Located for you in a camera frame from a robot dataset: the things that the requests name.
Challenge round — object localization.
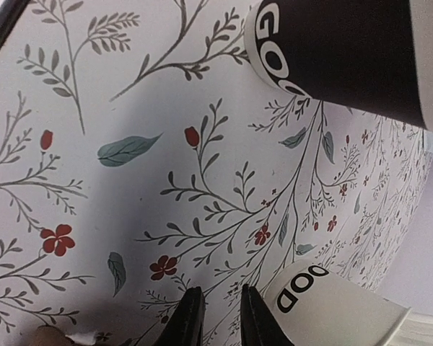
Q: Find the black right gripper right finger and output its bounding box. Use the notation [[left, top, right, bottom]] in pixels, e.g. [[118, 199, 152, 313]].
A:
[[240, 284, 294, 346]]

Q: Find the brown cardboard cup carrier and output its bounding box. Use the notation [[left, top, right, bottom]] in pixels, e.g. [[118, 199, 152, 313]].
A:
[[29, 326, 71, 346]]

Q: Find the black paper coffee cup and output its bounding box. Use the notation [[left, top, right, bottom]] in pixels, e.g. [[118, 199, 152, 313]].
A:
[[244, 0, 433, 132]]

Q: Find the white paper cup holding straws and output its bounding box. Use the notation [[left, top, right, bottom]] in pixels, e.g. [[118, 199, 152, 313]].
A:
[[263, 260, 411, 345]]

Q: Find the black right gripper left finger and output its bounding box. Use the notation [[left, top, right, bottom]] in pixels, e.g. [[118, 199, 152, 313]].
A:
[[162, 287, 205, 346]]

